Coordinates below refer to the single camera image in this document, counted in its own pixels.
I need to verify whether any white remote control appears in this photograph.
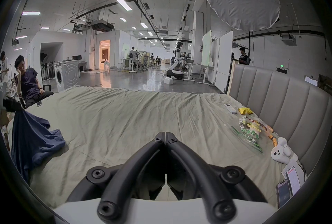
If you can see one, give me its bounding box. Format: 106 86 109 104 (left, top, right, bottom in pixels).
224 103 238 115

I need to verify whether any clear plastic bag green print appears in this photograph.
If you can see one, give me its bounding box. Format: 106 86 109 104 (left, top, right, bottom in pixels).
232 116 275 155

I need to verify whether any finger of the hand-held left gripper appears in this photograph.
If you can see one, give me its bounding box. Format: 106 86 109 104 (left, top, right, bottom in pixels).
0 97 25 112

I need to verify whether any white humanoid robot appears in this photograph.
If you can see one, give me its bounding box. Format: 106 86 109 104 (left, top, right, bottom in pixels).
166 41 188 80

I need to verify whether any bed with pale green sheet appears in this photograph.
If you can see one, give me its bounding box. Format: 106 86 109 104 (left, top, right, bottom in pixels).
6 86 308 210

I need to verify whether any white desk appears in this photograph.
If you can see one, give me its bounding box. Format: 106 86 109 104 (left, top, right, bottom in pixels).
185 61 209 84

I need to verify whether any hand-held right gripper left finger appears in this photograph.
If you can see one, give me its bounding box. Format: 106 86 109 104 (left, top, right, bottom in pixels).
67 132 167 224

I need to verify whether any dark blue shirt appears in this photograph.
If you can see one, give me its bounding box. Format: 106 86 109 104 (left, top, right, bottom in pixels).
11 109 66 184

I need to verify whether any phone with lit screen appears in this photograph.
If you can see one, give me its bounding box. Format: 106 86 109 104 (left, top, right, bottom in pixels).
285 166 302 197

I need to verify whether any phone with dark screen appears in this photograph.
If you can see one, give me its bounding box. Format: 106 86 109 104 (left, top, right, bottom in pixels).
276 179 291 209

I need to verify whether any white plush toy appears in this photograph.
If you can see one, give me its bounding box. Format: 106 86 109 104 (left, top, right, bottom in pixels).
271 137 299 165

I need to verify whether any white washing machine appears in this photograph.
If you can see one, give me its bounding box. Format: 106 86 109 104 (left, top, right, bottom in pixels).
54 59 81 92

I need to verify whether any grey padded headboard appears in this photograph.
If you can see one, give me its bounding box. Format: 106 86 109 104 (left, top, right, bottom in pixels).
228 64 332 175

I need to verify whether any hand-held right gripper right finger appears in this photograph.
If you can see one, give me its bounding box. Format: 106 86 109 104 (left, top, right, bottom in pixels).
166 132 268 223

